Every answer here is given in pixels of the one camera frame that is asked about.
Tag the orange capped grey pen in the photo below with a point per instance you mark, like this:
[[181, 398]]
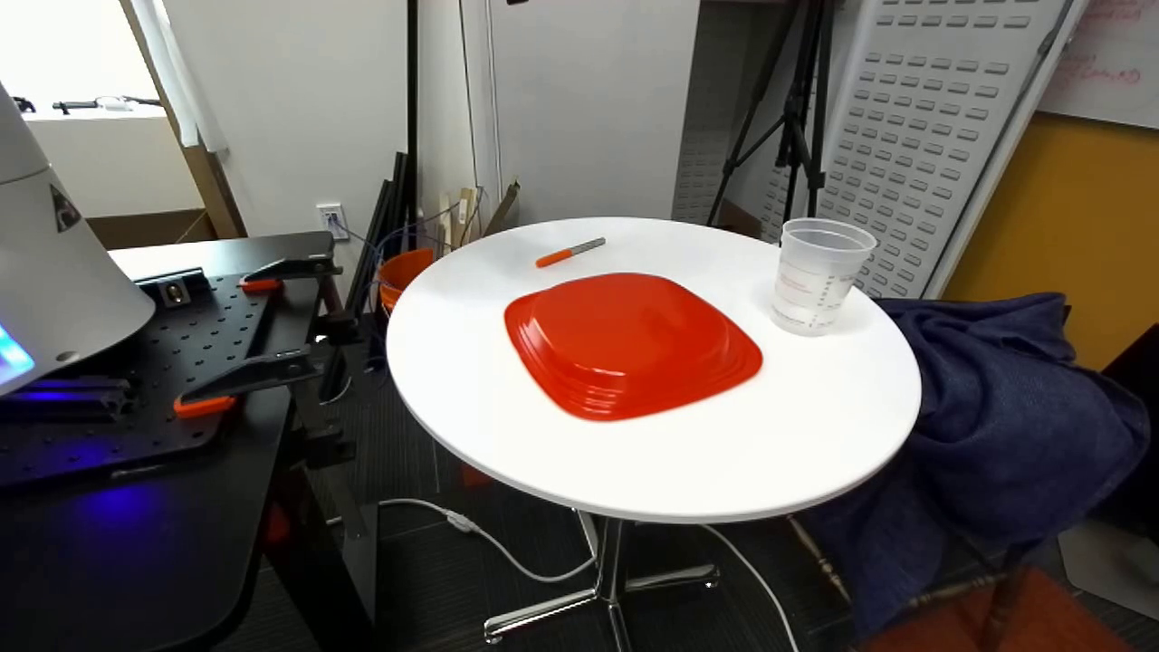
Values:
[[569, 252]]

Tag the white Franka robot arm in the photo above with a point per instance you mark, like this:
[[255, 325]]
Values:
[[49, 265]]

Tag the red bowl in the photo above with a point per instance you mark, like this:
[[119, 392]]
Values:
[[628, 344]]

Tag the orange bucket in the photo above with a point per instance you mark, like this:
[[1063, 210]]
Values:
[[402, 278]]

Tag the clear plastic cup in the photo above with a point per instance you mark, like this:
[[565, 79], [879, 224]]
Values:
[[820, 273]]

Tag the black tripod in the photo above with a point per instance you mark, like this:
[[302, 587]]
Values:
[[797, 121]]

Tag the white louvred panel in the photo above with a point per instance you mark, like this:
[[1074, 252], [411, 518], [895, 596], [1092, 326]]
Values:
[[929, 133]]

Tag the black perforated breadboard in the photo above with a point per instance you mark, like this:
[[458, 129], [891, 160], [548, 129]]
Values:
[[158, 362]]

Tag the dark blue cloth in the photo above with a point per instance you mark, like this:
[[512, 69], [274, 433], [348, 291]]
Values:
[[1000, 420]]

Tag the black workbench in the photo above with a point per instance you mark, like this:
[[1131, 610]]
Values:
[[146, 567]]

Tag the metal table pedestal base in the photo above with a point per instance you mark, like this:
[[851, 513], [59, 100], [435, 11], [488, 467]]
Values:
[[601, 590]]

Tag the white wall outlet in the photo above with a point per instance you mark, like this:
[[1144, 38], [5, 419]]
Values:
[[330, 217]]

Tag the wall whiteboard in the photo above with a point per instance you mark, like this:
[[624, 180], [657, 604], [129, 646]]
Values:
[[1107, 60]]

